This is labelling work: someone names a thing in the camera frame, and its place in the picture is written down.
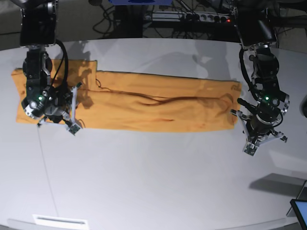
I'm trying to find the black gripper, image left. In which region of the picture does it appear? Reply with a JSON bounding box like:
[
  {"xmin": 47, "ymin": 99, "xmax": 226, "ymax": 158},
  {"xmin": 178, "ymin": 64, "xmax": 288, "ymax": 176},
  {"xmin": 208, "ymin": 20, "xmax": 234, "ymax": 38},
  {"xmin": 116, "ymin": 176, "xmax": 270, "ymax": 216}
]
[{"xmin": 43, "ymin": 93, "xmax": 73, "ymax": 124}]

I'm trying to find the grey tablet stand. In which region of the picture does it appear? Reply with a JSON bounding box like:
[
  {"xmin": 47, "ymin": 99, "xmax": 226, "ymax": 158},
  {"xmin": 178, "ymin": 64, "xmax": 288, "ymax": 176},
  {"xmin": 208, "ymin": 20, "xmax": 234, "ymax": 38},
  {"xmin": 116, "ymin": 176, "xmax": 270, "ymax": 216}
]
[{"xmin": 286, "ymin": 181, "xmax": 307, "ymax": 219}]

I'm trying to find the orange yellow T-shirt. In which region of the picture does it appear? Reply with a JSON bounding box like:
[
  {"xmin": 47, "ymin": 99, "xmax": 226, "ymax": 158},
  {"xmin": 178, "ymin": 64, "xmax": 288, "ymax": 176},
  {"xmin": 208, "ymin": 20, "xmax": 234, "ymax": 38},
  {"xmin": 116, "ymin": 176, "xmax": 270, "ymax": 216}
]
[{"xmin": 11, "ymin": 58, "xmax": 243, "ymax": 133}]

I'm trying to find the black robot arm, image left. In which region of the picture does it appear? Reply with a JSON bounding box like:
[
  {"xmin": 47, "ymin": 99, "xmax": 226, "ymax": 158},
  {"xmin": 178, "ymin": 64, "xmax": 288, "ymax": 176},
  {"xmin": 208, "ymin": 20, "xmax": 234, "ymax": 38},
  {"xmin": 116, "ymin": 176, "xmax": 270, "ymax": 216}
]
[{"xmin": 13, "ymin": 0, "xmax": 73, "ymax": 124}]

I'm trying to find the white power strip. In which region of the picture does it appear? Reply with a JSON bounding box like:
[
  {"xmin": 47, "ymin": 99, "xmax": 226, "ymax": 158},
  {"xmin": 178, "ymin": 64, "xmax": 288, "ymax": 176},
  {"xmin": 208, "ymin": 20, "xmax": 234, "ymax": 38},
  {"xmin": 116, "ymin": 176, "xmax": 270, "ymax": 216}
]
[{"xmin": 144, "ymin": 11, "xmax": 232, "ymax": 23}]

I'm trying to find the tablet screen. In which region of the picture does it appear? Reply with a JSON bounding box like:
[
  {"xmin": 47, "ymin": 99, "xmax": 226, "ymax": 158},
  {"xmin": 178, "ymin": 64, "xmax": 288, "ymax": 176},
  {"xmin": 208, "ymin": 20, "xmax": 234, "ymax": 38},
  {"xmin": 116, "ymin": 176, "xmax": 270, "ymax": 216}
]
[{"xmin": 290, "ymin": 199, "xmax": 307, "ymax": 230}]

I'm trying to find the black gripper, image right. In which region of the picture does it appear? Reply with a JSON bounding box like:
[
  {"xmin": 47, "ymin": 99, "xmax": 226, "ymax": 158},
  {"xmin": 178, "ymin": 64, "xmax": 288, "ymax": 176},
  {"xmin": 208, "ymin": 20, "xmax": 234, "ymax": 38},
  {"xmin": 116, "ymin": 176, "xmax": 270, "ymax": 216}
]
[{"xmin": 247, "ymin": 111, "xmax": 281, "ymax": 137}]

